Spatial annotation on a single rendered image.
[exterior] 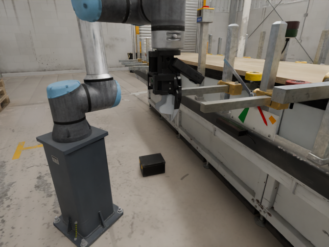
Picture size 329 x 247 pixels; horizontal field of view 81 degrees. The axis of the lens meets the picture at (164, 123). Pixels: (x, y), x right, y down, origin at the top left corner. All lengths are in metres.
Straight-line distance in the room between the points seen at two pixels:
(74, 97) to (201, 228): 1.03
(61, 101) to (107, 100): 0.21
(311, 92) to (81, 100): 0.87
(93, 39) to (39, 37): 7.26
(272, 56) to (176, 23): 0.42
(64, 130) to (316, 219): 1.24
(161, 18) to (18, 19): 7.92
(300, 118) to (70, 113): 1.04
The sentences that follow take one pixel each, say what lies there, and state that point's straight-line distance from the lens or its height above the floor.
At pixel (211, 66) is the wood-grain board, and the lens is 1.48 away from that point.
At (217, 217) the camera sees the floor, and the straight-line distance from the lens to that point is 1.43.
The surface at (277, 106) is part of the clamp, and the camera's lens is 0.81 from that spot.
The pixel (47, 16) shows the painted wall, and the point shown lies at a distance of 8.30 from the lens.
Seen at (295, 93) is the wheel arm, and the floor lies 0.95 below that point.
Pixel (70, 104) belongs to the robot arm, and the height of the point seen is 0.78.
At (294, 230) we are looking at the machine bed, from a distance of 1.30.
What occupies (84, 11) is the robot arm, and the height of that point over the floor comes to 1.11.
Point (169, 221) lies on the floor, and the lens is 1.38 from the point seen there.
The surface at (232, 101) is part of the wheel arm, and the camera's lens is 0.70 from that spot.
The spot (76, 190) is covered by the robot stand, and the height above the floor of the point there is 0.36.
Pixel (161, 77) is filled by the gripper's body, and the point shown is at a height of 0.96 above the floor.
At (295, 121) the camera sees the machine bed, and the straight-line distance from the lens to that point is 1.06.
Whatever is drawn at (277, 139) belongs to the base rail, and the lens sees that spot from 0.86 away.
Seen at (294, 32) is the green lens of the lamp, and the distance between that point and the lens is 0.87.
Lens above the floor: 1.04
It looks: 22 degrees down
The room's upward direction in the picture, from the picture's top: straight up
